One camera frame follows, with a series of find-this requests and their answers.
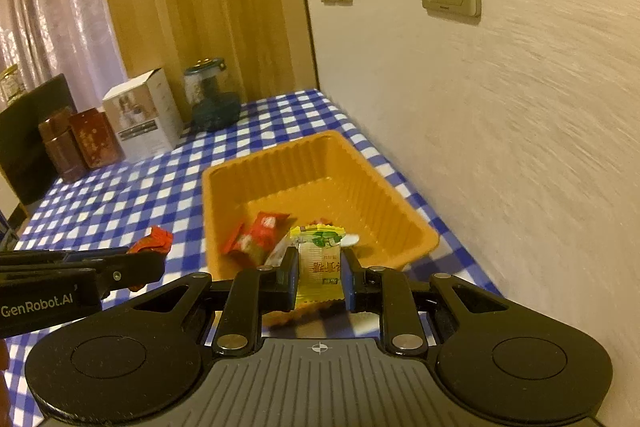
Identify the small red snack wrapper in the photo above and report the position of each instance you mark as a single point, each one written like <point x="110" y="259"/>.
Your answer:
<point x="265" y="227"/>

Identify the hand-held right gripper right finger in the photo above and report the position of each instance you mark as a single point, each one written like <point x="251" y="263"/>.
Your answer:
<point x="350" y="279"/>

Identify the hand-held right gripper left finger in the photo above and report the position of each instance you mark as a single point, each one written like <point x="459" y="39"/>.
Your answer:
<point x="292" y="277"/>

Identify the gold patterned tin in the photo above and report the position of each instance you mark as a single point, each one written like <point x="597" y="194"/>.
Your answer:
<point x="11" y="84"/>

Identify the red brown gift box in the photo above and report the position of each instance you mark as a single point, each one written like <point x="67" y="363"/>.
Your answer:
<point x="97" y="139"/>

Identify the large red snack packet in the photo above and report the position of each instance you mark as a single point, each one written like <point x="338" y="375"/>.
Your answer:
<point x="240" y="243"/>

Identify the orange plastic tray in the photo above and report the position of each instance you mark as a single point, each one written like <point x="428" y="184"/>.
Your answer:
<point x="300" y="167"/>

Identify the clear white snack packet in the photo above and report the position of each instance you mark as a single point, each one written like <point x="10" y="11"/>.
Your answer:
<point x="279" y="253"/>

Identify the brown cylindrical tin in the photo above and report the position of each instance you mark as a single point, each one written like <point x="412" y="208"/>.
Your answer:
<point x="62" y="152"/>

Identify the glass jar with dark contents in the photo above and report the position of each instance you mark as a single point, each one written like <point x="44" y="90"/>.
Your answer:
<point x="212" y="102"/>

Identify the yellow green snack packet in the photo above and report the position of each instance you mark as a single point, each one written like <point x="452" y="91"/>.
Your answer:
<point x="320" y="269"/>

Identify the white product box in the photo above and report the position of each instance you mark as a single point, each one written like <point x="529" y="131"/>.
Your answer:
<point x="145" y="117"/>

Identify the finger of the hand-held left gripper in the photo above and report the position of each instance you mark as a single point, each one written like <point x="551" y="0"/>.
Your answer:
<point x="95" y="254"/>
<point x="135" y="269"/>

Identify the blue white checkered tablecloth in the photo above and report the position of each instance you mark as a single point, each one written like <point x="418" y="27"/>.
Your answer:
<point x="125" y="197"/>

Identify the sheer pale curtain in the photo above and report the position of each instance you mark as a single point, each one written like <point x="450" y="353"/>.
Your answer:
<point x="50" y="7"/>

